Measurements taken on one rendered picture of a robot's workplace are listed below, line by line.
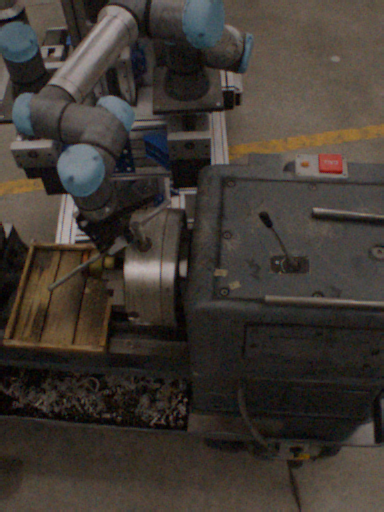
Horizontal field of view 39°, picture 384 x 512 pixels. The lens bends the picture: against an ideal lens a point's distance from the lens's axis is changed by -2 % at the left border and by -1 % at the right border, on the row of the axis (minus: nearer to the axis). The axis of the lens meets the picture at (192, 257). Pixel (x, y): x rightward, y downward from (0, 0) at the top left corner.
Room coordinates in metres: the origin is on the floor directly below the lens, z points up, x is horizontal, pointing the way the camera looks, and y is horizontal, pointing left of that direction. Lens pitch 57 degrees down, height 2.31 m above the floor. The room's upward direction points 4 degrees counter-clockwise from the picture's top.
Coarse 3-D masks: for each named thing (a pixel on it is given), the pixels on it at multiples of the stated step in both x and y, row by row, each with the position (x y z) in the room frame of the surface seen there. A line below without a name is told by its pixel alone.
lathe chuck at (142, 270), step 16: (144, 208) 0.90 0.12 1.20; (160, 224) 0.82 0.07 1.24; (160, 240) 0.77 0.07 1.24; (128, 256) 0.74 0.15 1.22; (144, 256) 0.73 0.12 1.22; (160, 256) 0.73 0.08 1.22; (128, 272) 0.70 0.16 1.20; (144, 272) 0.70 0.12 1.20; (160, 272) 0.70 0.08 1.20; (128, 288) 0.68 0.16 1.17; (144, 288) 0.67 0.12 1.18; (160, 288) 0.67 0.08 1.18; (128, 304) 0.66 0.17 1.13; (144, 304) 0.65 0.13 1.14; (160, 304) 0.65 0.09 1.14; (144, 320) 0.64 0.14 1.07; (160, 320) 0.64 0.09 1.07
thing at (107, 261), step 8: (96, 248) 0.84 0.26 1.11; (80, 256) 0.82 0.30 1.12; (88, 256) 0.82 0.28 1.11; (104, 256) 0.81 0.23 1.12; (80, 264) 0.80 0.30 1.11; (96, 264) 0.79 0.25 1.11; (104, 264) 0.80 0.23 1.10; (112, 264) 0.79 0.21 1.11; (88, 272) 0.79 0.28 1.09; (96, 272) 0.78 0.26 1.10
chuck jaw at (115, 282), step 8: (104, 272) 0.77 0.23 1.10; (112, 272) 0.77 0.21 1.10; (120, 272) 0.77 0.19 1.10; (104, 280) 0.75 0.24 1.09; (112, 280) 0.75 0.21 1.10; (120, 280) 0.75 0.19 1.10; (112, 288) 0.72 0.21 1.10; (120, 288) 0.72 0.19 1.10; (112, 296) 0.72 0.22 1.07; (120, 296) 0.70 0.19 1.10; (112, 304) 0.68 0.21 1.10; (120, 304) 0.67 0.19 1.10; (128, 312) 0.65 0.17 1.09
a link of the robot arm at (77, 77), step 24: (120, 0) 1.09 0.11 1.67; (144, 0) 1.09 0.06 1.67; (96, 24) 1.03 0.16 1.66; (120, 24) 1.03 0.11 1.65; (96, 48) 0.94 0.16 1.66; (120, 48) 0.99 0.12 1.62; (72, 72) 0.87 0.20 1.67; (96, 72) 0.90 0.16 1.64; (24, 96) 0.80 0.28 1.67; (48, 96) 0.80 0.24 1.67; (72, 96) 0.82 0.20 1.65; (24, 120) 0.76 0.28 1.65; (48, 120) 0.74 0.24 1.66
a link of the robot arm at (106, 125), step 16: (112, 96) 0.77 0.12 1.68; (64, 112) 0.75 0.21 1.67; (80, 112) 0.74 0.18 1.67; (96, 112) 0.74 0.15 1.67; (112, 112) 0.73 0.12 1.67; (128, 112) 0.75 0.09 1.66; (64, 128) 0.73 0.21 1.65; (80, 128) 0.72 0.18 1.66; (96, 128) 0.71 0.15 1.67; (112, 128) 0.71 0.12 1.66; (128, 128) 0.73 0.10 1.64; (96, 144) 0.67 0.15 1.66; (112, 144) 0.68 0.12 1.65
